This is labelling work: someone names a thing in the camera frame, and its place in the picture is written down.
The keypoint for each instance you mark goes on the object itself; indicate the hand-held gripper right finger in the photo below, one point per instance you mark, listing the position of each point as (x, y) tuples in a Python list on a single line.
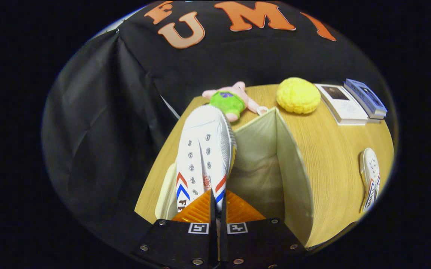
[(252, 243)]

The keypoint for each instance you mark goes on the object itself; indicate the beige fabric storage box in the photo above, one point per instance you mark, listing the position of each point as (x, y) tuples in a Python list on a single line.
[(293, 179)]

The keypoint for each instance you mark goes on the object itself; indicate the pink and green plush toy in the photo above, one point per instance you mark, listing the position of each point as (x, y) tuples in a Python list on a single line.
[(227, 101)]

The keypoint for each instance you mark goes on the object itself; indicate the white portrait cover book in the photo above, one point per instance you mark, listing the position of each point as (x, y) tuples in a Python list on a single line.
[(344, 106)]

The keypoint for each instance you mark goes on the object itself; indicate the yellow plush ball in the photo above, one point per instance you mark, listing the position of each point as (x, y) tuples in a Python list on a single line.
[(298, 95)]

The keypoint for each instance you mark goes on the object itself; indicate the blue cover book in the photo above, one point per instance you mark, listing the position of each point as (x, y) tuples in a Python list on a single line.
[(366, 98)]

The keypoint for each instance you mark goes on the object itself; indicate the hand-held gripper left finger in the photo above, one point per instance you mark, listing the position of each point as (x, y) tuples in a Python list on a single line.
[(185, 243)]

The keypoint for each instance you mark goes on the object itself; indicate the white striped canvas shoe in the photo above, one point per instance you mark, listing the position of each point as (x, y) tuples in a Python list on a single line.
[(204, 149), (370, 175)]

